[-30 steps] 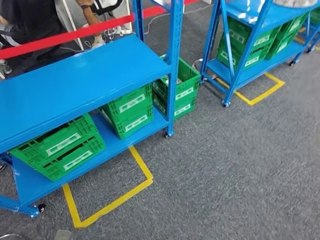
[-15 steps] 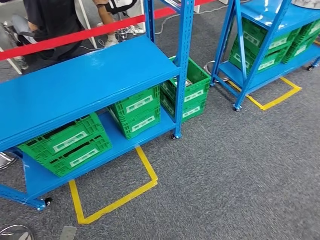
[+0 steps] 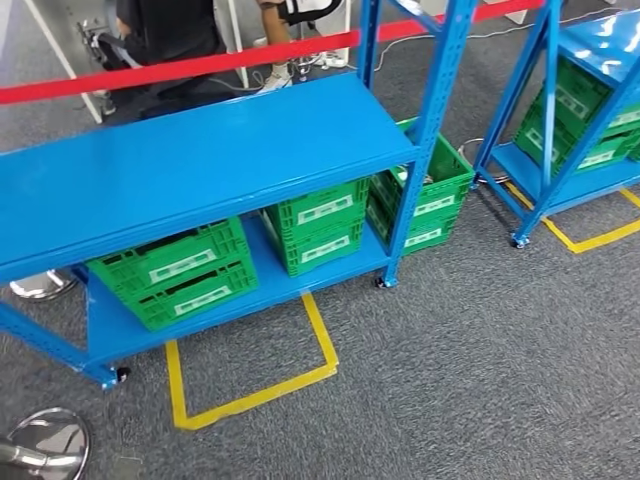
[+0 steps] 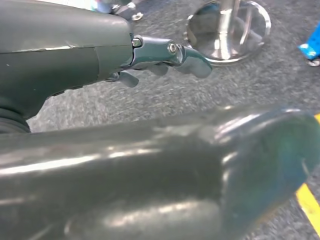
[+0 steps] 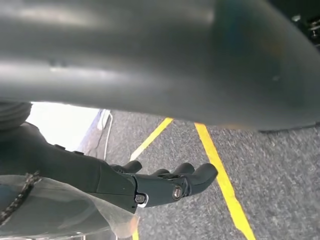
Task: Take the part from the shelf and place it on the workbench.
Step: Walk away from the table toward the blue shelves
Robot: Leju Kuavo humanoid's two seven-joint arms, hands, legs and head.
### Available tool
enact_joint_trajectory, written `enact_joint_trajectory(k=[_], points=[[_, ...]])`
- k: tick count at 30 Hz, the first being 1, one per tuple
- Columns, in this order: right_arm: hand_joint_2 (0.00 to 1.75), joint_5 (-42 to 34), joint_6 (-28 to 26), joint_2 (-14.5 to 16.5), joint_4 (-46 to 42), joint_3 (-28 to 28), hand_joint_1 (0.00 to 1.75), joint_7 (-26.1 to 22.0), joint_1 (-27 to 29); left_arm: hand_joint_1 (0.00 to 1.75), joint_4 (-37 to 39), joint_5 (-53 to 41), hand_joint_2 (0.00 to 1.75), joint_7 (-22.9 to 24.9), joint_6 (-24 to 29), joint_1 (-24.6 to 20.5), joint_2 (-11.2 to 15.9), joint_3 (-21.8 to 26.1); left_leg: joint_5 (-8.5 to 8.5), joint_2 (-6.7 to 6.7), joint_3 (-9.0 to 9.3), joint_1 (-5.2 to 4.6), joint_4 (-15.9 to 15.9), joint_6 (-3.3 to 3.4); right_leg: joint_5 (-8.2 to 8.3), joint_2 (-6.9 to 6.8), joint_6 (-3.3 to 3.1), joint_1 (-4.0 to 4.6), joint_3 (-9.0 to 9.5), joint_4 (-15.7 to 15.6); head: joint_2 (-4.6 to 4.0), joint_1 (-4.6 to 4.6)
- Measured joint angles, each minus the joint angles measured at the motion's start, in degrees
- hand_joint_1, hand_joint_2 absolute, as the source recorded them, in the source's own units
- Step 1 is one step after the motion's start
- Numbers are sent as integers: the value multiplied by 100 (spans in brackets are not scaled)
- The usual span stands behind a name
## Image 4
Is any round chrome stand base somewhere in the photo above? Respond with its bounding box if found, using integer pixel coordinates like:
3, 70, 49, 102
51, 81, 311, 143
184, 0, 272, 65

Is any yellow tape floor square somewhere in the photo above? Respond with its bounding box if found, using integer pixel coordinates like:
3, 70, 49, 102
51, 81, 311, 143
295, 112, 320, 238

